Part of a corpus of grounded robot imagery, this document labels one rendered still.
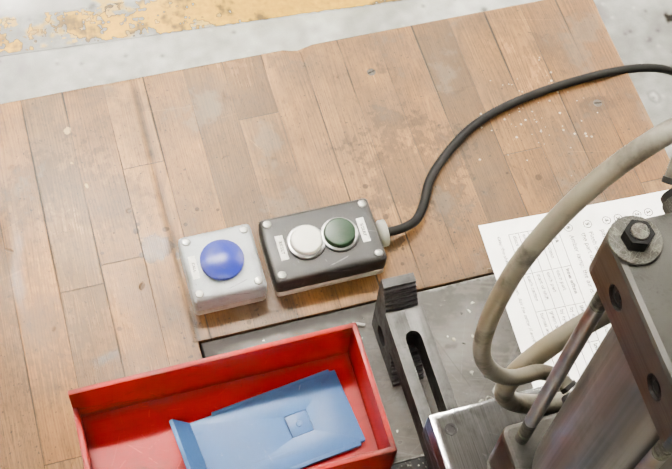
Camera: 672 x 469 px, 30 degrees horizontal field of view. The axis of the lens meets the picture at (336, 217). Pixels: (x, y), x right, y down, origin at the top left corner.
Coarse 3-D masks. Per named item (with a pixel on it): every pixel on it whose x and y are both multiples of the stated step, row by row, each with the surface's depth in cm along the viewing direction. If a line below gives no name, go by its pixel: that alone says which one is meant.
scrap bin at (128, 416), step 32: (256, 352) 107; (288, 352) 109; (320, 352) 111; (352, 352) 110; (96, 384) 104; (128, 384) 105; (160, 384) 107; (192, 384) 109; (224, 384) 110; (256, 384) 111; (352, 384) 111; (96, 416) 108; (128, 416) 108; (160, 416) 109; (192, 416) 109; (384, 416) 104; (96, 448) 107; (128, 448) 107; (160, 448) 107; (384, 448) 103
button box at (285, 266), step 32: (640, 64) 132; (288, 224) 116; (320, 224) 116; (384, 224) 117; (416, 224) 119; (288, 256) 114; (320, 256) 115; (352, 256) 115; (384, 256) 115; (288, 288) 114
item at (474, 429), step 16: (432, 416) 85; (448, 416) 85; (464, 416) 85; (480, 416) 86; (496, 416) 86; (512, 416) 86; (432, 432) 85; (448, 432) 85; (464, 432) 85; (480, 432) 85; (496, 432) 85; (432, 448) 86; (448, 448) 84; (464, 448) 84; (480, 448) 84; (432, 464) 87; (448, 464) 84; (464, 464) 84; (480, 464) 84
